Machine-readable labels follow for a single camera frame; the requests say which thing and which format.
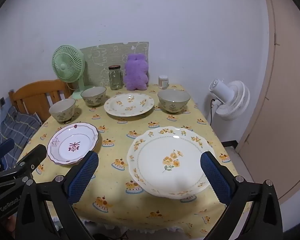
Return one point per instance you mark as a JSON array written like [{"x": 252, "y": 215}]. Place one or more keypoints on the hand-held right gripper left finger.
[{"x": 82, "y": 177}]

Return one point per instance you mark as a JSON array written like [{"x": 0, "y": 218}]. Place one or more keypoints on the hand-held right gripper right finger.
[{"x": 215, "y": 180}]

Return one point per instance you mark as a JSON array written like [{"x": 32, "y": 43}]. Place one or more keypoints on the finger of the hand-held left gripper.
[
  {"x": 2, "y": 147},
  {"x": 35, "y": 155}
]

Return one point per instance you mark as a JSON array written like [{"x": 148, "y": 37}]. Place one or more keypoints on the white plate with purple rim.
[{"x": 72, "y": 135}]

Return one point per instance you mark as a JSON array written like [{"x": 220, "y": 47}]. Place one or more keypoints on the large grey bowl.
[{"x": 62, "y": 113}]

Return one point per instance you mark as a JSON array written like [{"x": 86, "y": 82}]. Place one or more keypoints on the large scalloped yellow floral plate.
[{"x": 165, "y": 170}]

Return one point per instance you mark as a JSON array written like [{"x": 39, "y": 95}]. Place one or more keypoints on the green floral ceramic bowl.
[
  {"x": 173, "y": 105},
  {"x": 93, "y": 100}
]

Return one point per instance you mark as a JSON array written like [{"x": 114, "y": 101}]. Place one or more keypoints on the round yellow floral plate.
[{"x": 130, "y": 105}]

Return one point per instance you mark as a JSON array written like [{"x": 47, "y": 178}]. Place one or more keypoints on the blue plaid bedding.
[{"x": 17, "y": 130}]

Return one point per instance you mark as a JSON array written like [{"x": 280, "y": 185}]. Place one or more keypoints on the yellow printed tablecloth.
[{"x": 120, "y": 135}]

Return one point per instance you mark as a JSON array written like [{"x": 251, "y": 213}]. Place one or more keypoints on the white fan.
[{"x": 233, "y": 100}]

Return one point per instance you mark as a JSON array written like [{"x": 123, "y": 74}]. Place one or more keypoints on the green desk fan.
[{"x": 65, "y": 63}]

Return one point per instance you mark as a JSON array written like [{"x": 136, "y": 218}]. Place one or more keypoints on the glass jar with dark lid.
[{"x": 115, "y": 80}]

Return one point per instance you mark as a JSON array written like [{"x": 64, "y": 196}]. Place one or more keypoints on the cotton swab container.
[{"x": 163, "y": 82}]

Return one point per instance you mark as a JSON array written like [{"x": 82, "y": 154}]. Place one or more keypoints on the beige wooden door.
[{"x": 285, "y": 92}]

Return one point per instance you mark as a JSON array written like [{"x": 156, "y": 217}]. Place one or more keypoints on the purple plush toy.
[{"x": 136, "y": 72}]

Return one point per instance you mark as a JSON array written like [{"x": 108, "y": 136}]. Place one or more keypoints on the green patterned mat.
[{"x": 107, "y": 55}]

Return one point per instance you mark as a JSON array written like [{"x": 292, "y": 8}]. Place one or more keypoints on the wall socket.
[{"x": 0, "y": 102}]

